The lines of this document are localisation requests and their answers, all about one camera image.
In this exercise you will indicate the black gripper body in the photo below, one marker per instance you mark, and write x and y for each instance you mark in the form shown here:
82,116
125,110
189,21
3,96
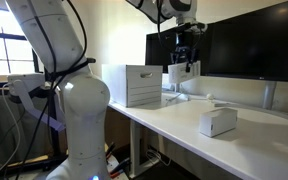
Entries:
184,48

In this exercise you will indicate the small white shutter glasses box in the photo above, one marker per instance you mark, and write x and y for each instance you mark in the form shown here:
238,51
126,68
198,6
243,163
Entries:
177,74

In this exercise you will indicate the small white ball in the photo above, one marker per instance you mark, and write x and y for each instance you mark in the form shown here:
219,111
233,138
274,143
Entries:
210,97

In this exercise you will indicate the black vertical pole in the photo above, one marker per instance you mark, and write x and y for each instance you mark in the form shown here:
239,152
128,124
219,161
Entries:
53,133

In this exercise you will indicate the big white cardboard box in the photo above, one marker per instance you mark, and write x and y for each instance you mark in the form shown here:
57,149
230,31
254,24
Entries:
140,90

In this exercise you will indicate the silver monitor stand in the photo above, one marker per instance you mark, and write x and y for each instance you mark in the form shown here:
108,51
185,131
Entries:
269,95

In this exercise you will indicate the large black monitor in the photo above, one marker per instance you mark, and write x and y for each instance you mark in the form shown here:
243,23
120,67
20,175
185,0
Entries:
257,43

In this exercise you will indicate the smaller black monitor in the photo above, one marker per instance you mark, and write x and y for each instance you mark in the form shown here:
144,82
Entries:
157,53

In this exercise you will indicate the flat white slab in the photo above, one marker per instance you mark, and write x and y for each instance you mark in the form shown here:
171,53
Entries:
225,104

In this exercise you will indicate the white articulated mount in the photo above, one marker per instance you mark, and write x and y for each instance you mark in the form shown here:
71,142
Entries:
24,81

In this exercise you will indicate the small plain white box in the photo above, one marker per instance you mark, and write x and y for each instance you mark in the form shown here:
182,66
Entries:
220,123

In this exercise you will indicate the thin silver monitor post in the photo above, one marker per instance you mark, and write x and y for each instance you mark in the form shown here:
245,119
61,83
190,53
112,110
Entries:
178,88

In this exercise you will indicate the white table leg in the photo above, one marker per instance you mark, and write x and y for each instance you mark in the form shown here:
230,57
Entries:
135,146

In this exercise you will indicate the brown wooden panel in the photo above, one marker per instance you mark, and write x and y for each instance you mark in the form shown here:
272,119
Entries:
117,130

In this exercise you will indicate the black framed window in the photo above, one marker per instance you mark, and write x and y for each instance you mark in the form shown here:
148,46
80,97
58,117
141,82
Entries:
17,53

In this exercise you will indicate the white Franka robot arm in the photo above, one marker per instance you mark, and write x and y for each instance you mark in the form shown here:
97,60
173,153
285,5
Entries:
84,106

